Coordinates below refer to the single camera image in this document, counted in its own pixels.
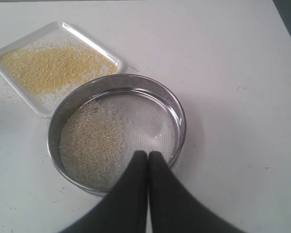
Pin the white plastic tray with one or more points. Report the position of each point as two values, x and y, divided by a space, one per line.
59 34

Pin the round stainless steel sieve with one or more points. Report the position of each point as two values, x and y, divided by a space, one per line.
152 115

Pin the pale coarse grains in sieve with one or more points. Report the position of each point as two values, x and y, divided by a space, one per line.
91 143

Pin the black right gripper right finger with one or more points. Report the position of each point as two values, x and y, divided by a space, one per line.
173 209

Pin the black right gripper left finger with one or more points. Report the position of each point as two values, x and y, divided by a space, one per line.
124 208

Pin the yellow grain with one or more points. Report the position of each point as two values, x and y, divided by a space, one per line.
49 69

